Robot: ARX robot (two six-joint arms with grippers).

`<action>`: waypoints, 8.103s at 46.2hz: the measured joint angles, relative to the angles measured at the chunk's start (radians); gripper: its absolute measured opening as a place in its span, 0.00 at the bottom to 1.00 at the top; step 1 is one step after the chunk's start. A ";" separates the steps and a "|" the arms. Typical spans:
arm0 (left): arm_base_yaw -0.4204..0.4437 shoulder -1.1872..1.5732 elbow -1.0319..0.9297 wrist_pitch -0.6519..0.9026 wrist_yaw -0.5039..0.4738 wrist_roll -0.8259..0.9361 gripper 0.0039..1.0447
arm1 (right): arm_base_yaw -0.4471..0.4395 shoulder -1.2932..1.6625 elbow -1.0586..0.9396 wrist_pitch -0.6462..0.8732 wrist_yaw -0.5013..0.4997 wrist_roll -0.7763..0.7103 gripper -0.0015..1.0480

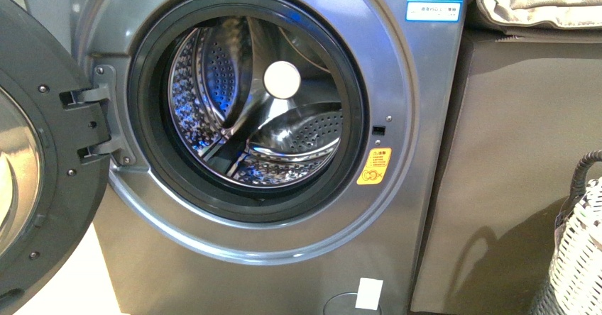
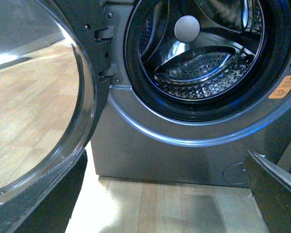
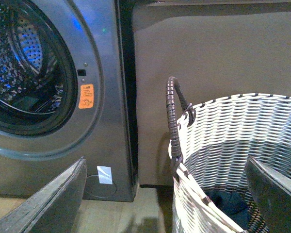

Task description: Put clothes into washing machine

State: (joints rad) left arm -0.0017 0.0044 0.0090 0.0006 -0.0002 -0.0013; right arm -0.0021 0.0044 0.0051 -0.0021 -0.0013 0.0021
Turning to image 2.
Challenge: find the orange warning sticker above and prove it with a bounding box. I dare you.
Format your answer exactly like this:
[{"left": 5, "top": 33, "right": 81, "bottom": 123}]
[{"left": 268, "top": 75, "right": 291, "bottom": 99}]

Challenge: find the grey door hinge bracket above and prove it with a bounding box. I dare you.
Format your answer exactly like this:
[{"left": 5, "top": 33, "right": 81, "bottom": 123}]
[{"left": 95, "top": 5, "right": 123, "bottom": 85}]

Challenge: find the grey front-load washing machine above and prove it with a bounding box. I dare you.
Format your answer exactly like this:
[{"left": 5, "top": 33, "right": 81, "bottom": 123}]
[{"left": 91, "top": 0, "right": 291, "bottom": 187}]

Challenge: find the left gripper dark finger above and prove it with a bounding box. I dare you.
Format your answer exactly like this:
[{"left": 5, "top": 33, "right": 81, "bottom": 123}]
[{"left": 245, "top": 150, "right": 291, "bottom": 233}]

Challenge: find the steel washer drum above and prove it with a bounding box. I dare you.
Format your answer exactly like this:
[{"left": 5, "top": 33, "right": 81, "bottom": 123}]
[{"left": 139, "top": 0, "right": 265, "bottom": 102}]

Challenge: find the round glass washer door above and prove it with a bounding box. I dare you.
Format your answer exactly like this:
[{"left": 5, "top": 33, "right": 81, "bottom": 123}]
[{"left": 0, "top": 0, "right": 110, "bottom": 233}]

